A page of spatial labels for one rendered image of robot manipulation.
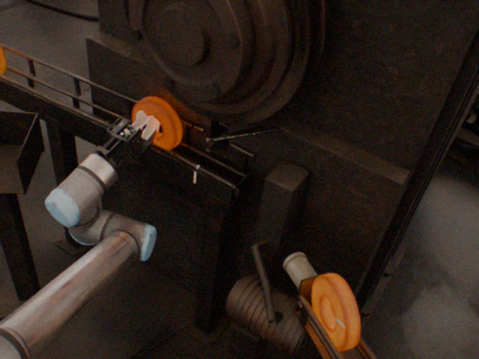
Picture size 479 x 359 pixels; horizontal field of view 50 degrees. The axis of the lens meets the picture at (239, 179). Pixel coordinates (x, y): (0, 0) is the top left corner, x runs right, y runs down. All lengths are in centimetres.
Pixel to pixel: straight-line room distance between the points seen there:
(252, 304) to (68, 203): 51
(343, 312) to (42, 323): 55
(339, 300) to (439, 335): 108
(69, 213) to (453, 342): 145
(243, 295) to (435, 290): 108
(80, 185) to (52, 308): 35
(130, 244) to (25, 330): 38
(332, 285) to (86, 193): 60
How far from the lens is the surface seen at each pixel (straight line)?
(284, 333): 130
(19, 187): 148
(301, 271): 117
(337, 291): 105
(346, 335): 106
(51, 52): 331
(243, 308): 132
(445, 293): 223
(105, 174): 127
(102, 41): 155
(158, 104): 137
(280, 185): 120
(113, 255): 119
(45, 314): 101
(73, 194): 125
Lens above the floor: 160
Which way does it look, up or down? 42 degrees down
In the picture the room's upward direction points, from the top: 9 degrees clockwise
